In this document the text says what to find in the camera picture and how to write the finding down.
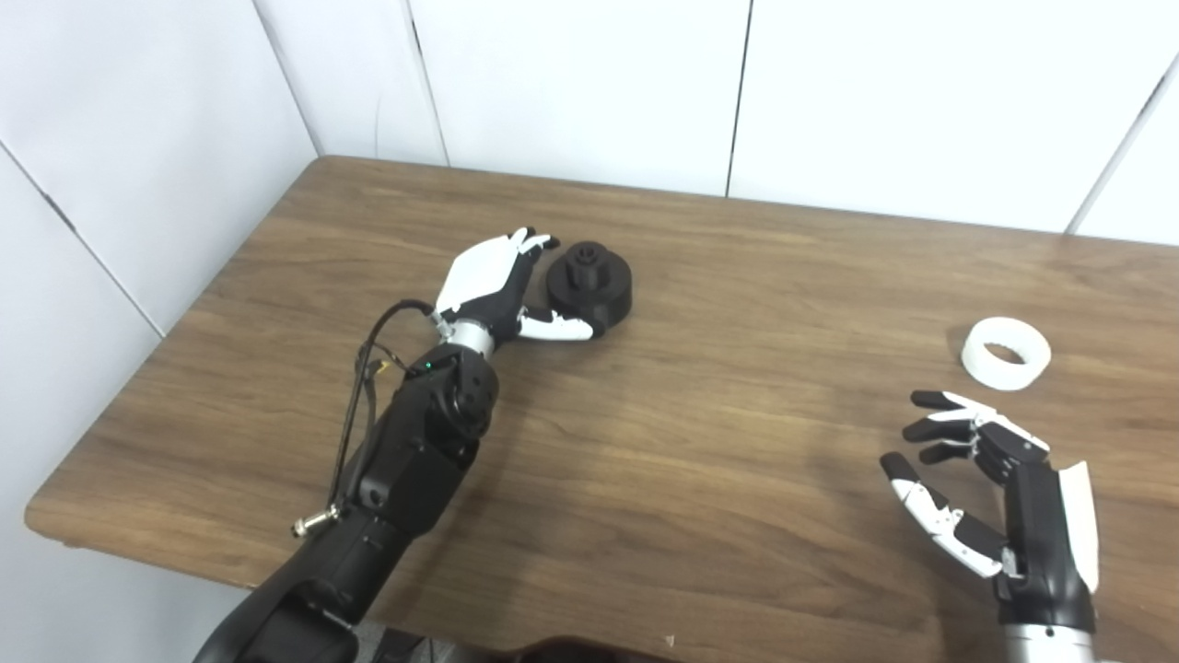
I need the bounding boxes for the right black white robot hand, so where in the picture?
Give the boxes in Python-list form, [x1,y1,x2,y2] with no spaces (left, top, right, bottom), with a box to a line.
[879,390,1101,636]

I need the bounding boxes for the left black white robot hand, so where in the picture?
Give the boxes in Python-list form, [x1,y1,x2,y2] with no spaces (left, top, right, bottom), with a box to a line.
[433,227,595,349]

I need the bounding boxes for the round black stepped part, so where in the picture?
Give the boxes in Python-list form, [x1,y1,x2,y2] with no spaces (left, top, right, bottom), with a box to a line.
[545,241,635,338]

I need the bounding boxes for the white toothed ring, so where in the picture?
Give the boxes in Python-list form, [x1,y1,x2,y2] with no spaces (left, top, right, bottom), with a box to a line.
[961,317,1053,392]

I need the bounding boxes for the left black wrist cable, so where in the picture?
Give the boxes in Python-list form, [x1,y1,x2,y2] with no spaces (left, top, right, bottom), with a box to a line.
[293,299,438,540]

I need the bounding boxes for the left thin wire bundle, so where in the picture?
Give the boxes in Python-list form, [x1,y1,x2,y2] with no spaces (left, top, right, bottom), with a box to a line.
[353,341,411,471]

